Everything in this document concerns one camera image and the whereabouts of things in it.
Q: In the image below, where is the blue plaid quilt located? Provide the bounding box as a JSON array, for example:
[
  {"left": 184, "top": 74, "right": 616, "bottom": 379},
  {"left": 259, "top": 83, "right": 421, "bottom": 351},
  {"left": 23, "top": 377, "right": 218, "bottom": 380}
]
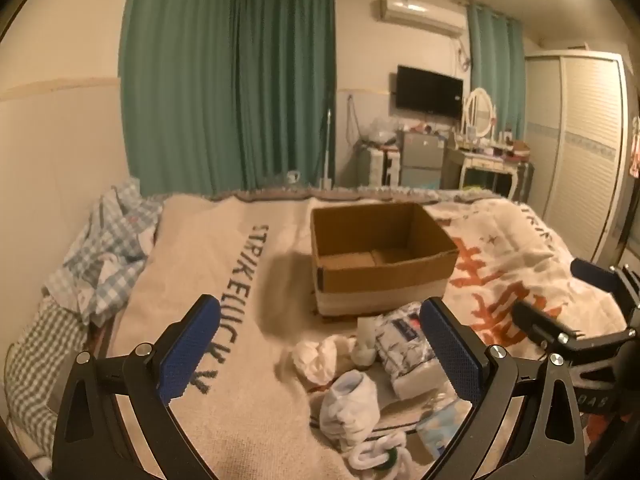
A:
[{"left": 42, "top": 177, "right": 164, "bottom": 327}]

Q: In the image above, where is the white air conditioner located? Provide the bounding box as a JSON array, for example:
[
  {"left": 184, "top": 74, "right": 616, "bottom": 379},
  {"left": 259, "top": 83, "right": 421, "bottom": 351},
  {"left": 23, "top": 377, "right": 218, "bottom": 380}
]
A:
[{"left": 378, "top": 0, "right": 466, "bottom": 37}]

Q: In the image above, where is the clear plastic bag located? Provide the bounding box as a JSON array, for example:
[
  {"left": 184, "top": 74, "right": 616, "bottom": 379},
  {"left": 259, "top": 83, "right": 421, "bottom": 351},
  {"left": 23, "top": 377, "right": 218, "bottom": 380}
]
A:
[{"left": 360, "top": 118, "right": 401, "bottom": 148}]

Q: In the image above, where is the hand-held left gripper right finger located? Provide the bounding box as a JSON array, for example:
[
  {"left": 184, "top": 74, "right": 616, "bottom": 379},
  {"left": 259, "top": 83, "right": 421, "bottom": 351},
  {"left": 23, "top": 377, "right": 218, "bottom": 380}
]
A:
[{"left": 419, "top": 297, "right": 586, "bottom": 480}]

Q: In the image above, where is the light blue soft packet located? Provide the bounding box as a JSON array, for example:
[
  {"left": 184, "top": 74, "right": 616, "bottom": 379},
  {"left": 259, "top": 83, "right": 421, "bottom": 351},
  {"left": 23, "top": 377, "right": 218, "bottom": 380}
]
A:
[{"left": 416, "top": 399, "right": 474, "bottom": 461}]

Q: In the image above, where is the narrow green curtain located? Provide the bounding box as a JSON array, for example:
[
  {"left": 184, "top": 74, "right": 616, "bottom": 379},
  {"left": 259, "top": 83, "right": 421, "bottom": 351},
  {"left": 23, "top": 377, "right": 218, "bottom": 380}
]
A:
[{"left": 466, "top": 2, "right": 526, "bottom": 144}]

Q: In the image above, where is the printed tissue packet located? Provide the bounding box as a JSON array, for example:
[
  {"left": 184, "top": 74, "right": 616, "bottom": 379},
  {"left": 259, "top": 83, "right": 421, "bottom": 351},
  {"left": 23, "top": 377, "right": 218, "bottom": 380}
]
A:
[{"left": 374, "top": 301, "right": 452, "bottom": 401}]

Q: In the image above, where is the white dressing table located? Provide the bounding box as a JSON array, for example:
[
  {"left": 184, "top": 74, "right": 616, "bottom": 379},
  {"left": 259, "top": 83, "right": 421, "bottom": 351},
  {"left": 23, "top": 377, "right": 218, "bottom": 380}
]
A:
[{"left": 444, "top": 141, "right": 534, "bottom": 197}]

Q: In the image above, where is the white sock with green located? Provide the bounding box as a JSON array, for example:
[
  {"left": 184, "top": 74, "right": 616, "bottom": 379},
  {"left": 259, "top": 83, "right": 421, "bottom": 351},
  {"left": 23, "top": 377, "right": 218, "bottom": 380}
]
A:
[{"left": 348, "top": 432, "right": 414, "bottom": 474}]

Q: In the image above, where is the white oval mirror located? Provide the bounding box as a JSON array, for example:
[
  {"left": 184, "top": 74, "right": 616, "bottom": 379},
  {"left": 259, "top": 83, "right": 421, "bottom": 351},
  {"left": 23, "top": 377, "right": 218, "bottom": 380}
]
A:
[{"left": 462, "top": 87, "right": 499, "bottom": 139}]

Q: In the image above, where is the green checked pillow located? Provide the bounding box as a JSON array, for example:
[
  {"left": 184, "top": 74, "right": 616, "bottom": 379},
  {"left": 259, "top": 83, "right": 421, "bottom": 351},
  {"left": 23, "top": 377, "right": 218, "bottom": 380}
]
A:
[{"left": 4, "top": 295, "right": 89, "bottom": 457}]

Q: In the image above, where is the white storage cabinet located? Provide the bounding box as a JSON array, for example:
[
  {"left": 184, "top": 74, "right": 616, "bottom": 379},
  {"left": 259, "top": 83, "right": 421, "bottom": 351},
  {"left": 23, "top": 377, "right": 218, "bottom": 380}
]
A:
[{"left": 366, "top": 147, "right": 401, "bottom": 187}]

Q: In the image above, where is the white mop pole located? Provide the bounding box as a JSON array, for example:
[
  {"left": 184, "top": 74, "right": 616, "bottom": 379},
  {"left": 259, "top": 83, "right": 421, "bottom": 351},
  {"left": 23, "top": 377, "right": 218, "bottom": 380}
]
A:
[{"left": 317, "top": 107, "right": 335, "bottom": 189}]

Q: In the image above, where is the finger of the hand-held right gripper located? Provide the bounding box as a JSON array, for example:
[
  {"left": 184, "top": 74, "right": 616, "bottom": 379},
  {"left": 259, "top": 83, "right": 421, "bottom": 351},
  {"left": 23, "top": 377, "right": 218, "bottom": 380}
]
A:
[
  {"left": 512, "top": 301, "right": 588, "bottom": 358},
  {"left": 571, "top": 257, "right": 640, "bottom": 321}
]

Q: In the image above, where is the wide green curtain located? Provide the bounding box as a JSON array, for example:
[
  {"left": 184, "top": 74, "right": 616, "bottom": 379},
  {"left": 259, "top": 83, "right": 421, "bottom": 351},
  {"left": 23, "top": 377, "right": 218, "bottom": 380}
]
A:
[{"left": 119, "top": 0, "right": 336, "bottom": 197}]

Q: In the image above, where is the beige printed blanket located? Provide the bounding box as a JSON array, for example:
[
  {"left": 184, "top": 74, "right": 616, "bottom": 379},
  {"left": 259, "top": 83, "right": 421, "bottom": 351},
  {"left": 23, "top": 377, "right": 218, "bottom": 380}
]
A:
[{"left": 105, "top": 189, "right": 632, "bottom": 480}]

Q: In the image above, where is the grey mini fridge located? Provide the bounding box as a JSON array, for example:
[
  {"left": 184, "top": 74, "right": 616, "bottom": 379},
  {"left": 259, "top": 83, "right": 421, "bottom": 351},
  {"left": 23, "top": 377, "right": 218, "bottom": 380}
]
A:
[{"left": 397, "top": 130, "right": 446, "bottom": 189}]

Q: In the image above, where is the black wall television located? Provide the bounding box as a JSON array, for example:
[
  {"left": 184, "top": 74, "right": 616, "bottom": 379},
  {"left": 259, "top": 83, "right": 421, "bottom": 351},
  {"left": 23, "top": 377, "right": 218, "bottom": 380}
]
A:
[{"left": 395, "top": 64, "right": 464, "bottom": 121}]

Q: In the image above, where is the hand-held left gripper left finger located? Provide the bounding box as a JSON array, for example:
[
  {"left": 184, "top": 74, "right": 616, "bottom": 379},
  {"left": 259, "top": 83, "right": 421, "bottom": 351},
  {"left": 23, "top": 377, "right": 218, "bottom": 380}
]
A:
[{"left": 51, "top": 294, "right": 222, "bottom": 480}]

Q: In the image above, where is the white and blue sock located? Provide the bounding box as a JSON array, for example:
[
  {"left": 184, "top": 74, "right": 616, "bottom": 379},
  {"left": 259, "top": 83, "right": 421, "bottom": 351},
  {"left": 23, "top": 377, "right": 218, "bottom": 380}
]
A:
[{"left": 319, "top": 370, "right": 379, "bottom": 450}]

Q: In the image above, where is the brown cardboard box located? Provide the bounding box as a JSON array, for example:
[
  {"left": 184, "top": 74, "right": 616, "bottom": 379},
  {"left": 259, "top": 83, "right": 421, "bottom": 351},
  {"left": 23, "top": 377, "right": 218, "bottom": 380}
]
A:
[{"left": 310, "top": 202, "right": 460, "bottom": 319}]

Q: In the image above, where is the white wardrobe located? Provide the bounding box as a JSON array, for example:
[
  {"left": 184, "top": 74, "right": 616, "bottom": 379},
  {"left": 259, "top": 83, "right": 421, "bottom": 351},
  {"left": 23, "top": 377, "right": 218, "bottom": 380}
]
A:
[{"left": 522, "top": 51, "right": 637, "bottom": 262}]

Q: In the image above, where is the white cloth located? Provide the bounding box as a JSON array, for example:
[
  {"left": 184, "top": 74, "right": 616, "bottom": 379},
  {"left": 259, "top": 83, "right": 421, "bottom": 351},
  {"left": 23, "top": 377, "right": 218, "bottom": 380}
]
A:
[{"left": 291, "top": 336, "right": 359, "bottom": 389}]

